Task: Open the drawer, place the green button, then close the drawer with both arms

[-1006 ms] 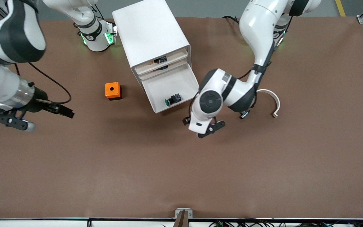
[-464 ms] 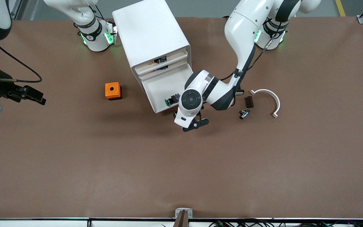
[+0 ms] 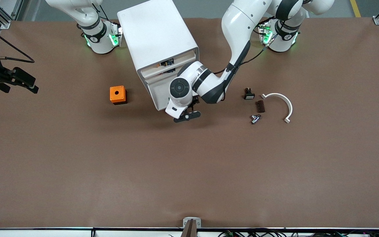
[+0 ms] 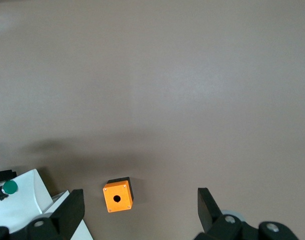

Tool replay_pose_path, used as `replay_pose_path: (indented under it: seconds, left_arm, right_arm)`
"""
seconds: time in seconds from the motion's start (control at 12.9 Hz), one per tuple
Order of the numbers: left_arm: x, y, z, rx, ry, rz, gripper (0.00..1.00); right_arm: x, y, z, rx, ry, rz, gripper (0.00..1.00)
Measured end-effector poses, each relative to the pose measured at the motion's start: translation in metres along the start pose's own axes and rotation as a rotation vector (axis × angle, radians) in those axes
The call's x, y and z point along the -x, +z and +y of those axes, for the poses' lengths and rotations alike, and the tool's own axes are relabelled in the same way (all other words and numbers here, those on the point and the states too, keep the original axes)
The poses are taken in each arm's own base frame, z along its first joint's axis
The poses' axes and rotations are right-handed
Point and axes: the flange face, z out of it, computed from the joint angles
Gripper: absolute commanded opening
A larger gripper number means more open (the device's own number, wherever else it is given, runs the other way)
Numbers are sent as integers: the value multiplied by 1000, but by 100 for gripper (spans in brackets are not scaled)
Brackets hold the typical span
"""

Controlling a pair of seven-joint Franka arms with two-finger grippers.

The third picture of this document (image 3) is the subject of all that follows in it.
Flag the white plastic drawer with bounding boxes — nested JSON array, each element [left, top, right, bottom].
[[143, 64, 185, 85], [140, 51, 197, 79], [147, 71, 185, 111]]

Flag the orange button box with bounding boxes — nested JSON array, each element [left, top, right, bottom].
[[110, 86, 128, 105]]

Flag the white drawer cabinet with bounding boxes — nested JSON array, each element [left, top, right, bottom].
[[117, 0, 200, 99]]

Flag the base connector box green light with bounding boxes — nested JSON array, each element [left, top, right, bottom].
[[110, 21, 123, 46], [258, 20, 273, 45]]

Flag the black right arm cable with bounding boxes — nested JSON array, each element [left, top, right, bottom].
[[0, 16, 35, 64]]

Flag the white curved plastic bracket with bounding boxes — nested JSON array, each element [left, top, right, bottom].
[[261, 93, 293, 124]]

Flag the black base cable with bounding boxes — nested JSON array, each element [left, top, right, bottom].
[[253, 16, 272, 34]]

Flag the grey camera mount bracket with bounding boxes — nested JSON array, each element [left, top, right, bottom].
[[183, 217, 202, 229]]

